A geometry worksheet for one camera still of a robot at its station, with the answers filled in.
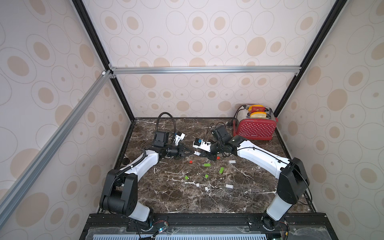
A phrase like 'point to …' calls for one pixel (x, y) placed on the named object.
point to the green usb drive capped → (207, 165)
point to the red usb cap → (191, 162)
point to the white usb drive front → (229, 186)
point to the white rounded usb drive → (197, 153)
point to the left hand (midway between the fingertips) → (196, 152)
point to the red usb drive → (218, 157)
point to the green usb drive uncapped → (221, 169)
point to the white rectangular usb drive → (232, 161)
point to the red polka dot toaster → (245, 127)
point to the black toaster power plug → (230, 123)
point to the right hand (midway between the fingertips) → (199, 155)
